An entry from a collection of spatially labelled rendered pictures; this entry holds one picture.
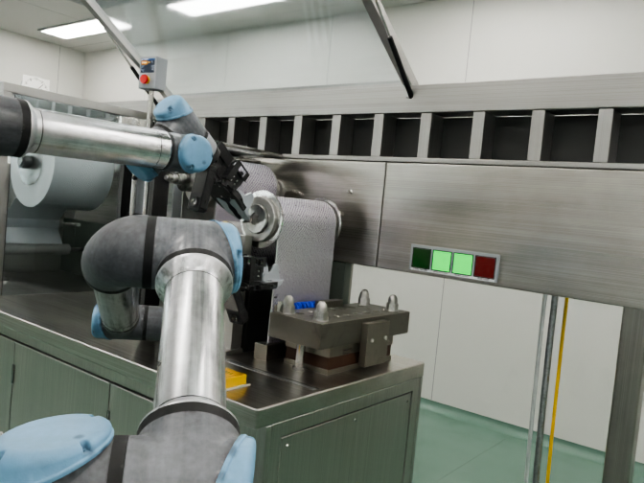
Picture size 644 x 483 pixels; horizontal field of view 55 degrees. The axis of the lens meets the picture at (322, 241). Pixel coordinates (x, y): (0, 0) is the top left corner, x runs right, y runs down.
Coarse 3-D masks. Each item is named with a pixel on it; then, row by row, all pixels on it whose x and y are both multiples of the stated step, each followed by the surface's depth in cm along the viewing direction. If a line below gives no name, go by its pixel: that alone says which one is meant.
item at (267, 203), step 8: (256, 200) 157; (264, 200) 155; (272, 208) 154; (272, 216) 153; (272, 224) 153; (248, 232) 158; (264, 232) 155; (272, 232) 154; (256, 240) 157; (264, 240) 156
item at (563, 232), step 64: (320, 192) 187; (384, 192) 173; (448, 192) 161; (512, 192) 150; (576, 192) 141; (640, 192) 133; (384, 256) 172; (512, 256) 150; (576, 256) 141; (640, 256) 132
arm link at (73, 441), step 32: (64, 416) 65; (96, 416) 65; (0, 448) 57; (32, 448) 57; (64, 448) 57; (96, 448) 59; (0, 480) 55; (32, 480) 55; (64, 480) 56; (96, 480) 58
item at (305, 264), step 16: (288, 240) 157; (304, 240) 162; (320, 240) 168; (288, 256) 158; (304, 256) 163; (320, 256) 168; (288, 272) 159; (304, 272) 164; (320, 272) 169; (288, 288) 160; (304, 288) 164; (320, 288) 170; (272, 304) 155
